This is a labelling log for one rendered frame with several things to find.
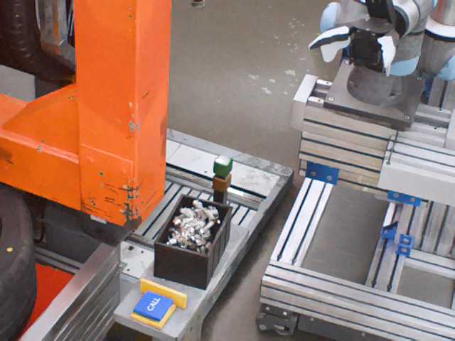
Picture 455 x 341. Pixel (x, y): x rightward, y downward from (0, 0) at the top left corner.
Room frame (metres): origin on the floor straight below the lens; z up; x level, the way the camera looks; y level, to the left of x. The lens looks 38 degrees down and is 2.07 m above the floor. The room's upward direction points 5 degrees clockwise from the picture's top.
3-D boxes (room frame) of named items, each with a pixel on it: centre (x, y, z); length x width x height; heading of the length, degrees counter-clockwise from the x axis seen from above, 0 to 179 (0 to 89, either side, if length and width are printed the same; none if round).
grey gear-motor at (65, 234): (2.09, 0.46, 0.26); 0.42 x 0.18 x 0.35; 69
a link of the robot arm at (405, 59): (1.70, -0.31, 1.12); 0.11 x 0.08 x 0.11; 61
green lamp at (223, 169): (1.85, 0.03, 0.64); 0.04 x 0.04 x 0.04; 69
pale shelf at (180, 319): (1.66, 0.10, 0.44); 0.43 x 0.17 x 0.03; 159
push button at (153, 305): (1.50, 0.16, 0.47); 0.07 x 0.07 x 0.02; 69
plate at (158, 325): (1.50, 0.16, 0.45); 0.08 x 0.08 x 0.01; 69
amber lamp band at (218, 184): (1.85, 0.03, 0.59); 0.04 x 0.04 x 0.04; 69
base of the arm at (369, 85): (1.99, -0.34, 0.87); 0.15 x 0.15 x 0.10
